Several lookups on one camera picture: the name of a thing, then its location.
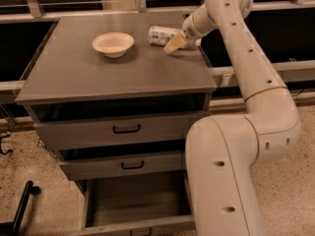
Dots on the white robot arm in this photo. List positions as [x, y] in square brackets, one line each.
[221, 148]

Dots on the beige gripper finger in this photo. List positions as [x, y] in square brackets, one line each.
[178, 41]

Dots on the white paper bowl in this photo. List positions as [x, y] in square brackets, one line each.
[113, 44]

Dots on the grey drawer cabinet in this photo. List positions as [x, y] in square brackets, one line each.
[72, 81]

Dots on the grey bottom drawer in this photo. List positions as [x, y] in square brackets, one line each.
[137, 205]

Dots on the labelled plastic bottle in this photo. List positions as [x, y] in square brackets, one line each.
[161, 36]

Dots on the metal railing frame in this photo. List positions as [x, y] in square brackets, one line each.
[286, 28]

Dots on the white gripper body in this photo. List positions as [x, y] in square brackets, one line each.
[189, 29]

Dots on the grey middle drawer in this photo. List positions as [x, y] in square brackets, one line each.
[123, 164]

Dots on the grey drawer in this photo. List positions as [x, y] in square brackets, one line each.
[123, 164]
[115, 131]
[137, 205]

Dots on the grey top drawer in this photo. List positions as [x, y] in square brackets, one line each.
[115, 131]

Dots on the black metal stand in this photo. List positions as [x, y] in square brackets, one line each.
[12, 228]

